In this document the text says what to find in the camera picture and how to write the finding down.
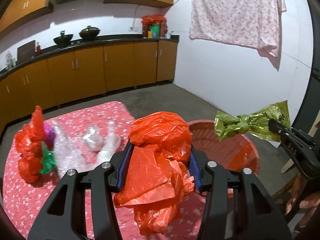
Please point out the small red bottle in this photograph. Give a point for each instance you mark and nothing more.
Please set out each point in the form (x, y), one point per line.
(38, 49)

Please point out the black kitchen countertop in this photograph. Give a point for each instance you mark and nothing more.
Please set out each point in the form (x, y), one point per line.
(120, 40)

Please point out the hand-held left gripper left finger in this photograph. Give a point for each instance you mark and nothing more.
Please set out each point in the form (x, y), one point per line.
(124, 170)

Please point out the person's right hand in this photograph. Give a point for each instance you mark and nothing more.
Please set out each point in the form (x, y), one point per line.
(310, 201)

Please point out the red plastic basin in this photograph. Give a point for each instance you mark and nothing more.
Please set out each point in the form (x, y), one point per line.
(232, 152)

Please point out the black wok with lid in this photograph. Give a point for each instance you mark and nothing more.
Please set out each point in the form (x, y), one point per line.
(89, 33)

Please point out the clear plastic bottle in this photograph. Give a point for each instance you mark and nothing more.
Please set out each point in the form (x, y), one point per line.
(93, 140)
(110, 143)

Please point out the red bag on containers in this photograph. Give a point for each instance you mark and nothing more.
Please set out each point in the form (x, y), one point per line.
(153, 19)

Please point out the red plastic bag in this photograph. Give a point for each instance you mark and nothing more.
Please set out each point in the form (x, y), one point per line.
(155, 160)
(27, 142)

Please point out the brown cutting board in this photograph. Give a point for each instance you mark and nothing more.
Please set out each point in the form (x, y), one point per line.
(26, 51)

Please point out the light wooden frame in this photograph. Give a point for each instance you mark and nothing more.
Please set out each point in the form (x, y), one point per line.
(287, 166)

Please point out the small white pot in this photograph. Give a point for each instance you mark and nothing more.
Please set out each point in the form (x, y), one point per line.
(168, 36)

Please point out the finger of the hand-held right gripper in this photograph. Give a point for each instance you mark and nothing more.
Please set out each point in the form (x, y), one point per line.
(280, 129)

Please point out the clear plastic bags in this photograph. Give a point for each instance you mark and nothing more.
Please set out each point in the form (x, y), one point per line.
(65, 152)

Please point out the hanging pink floral sheet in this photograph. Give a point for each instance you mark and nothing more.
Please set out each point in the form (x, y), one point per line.
(235, 12)

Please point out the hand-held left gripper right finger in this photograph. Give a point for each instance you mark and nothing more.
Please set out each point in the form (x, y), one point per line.
(194, 171)

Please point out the green plastic bag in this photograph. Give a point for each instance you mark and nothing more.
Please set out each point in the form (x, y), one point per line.
(47, 160)

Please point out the orange lower kitchen cabinets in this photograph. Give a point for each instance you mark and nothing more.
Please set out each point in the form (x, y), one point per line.
(87, 70)

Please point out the green and yellow box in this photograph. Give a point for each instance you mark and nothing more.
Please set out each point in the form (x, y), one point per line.
(155, 31)

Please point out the glass jar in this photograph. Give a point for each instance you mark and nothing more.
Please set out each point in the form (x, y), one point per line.
(10, 61)

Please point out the magenta plastic bag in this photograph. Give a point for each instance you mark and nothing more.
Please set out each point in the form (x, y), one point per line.
(49, 135)

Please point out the red floral blanket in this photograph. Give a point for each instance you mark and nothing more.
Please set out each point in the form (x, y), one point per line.
(100, 115)

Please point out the green foil wrapper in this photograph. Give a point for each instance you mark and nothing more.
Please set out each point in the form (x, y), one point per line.
(227, 128)

